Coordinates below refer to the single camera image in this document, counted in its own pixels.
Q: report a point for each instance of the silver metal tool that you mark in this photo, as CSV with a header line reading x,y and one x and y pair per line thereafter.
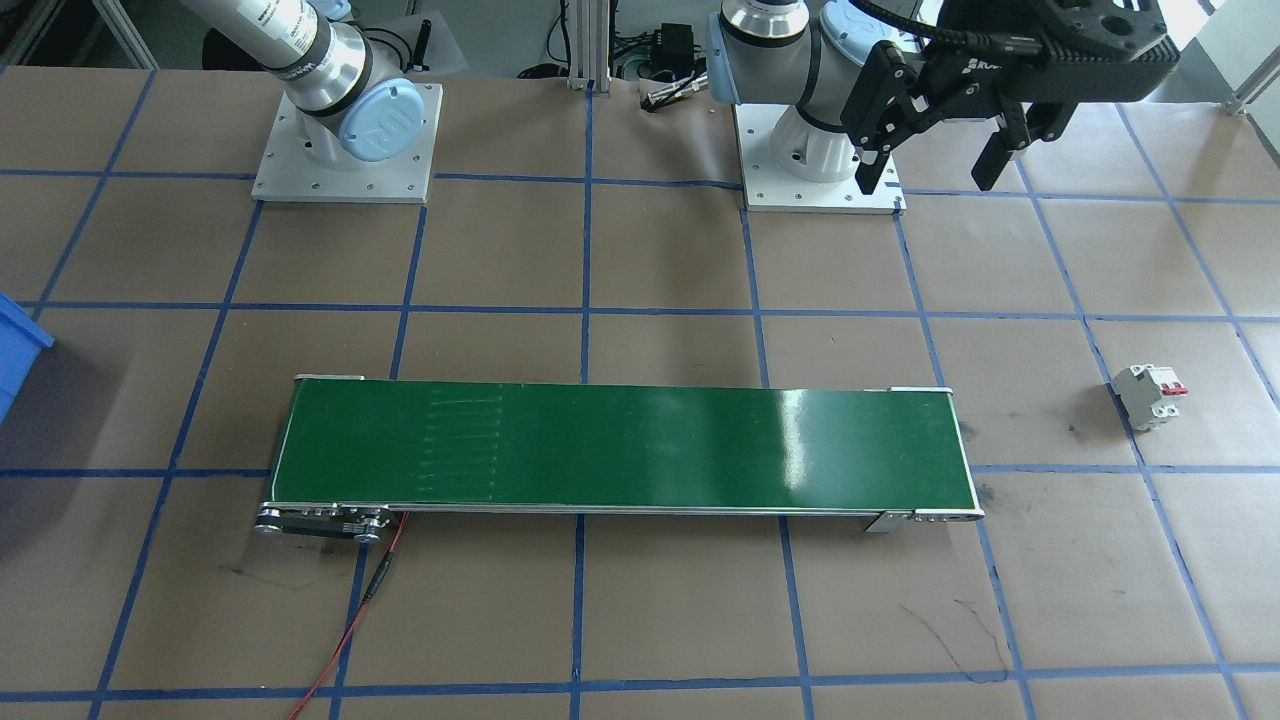
x,y
675,93

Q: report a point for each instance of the white circuit breaker red switch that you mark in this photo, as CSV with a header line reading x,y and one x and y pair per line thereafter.
x,y
1145,395

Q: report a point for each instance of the green conveyor belt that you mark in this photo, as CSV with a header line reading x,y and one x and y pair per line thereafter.
x,y
600,450

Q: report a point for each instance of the blue open-front storage bin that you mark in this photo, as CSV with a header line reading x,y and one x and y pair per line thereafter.
x,y
15,350

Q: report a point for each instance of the upright aluminium profile post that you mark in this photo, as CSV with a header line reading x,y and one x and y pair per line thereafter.
x,y
590,45

